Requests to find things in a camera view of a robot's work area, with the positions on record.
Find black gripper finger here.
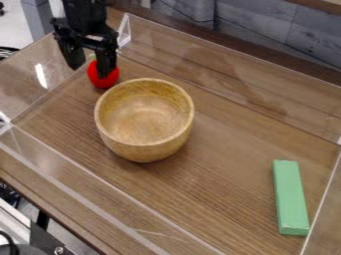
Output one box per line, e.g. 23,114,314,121
56,35,86,70
95,42,118,79

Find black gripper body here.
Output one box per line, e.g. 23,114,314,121
51,17,119,50

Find red plush fruit green leaf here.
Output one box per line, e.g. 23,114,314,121
87,54,121,89

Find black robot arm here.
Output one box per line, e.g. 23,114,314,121
51,0,119,79

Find light wooden bowl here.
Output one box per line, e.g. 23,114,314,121
95,78,194,162

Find clear acrylic tray walls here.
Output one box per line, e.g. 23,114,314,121
0,12,341,255

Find black clamp under table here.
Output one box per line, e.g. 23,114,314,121
0,180,78,255

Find green rectangular block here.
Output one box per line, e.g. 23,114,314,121
273,159,310,236

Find clear acrylic corner bracket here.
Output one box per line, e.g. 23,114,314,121
118,14,133,48

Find grey post in background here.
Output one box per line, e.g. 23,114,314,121
20,0,62,41

